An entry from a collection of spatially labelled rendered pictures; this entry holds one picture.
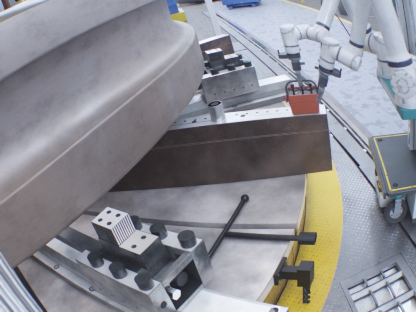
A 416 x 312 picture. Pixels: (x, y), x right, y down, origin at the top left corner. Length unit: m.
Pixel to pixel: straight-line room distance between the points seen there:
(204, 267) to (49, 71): 1.01
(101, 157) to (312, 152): 1.24
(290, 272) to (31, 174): 1.21
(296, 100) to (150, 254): 1.19
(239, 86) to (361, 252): 1.74
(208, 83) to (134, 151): 1.54
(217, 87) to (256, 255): 1.64
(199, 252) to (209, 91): 1.88
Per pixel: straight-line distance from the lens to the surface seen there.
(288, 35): 2.10
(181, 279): 1.61
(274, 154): 2.42
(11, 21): 1.42
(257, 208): 2.29
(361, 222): 2.55
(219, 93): 3.29
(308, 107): 2.29
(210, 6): 7.40
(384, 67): 2.45
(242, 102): 3.44
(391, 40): 1.77
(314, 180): 2.98
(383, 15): 1.75
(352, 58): 1.88
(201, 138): 2.43
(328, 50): 1.90
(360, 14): 1.94
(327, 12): 2.10
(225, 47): 4.61
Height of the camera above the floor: 1.66
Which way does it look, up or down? 28 degrees down
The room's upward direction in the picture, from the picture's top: 16 degrees counter-clockwise
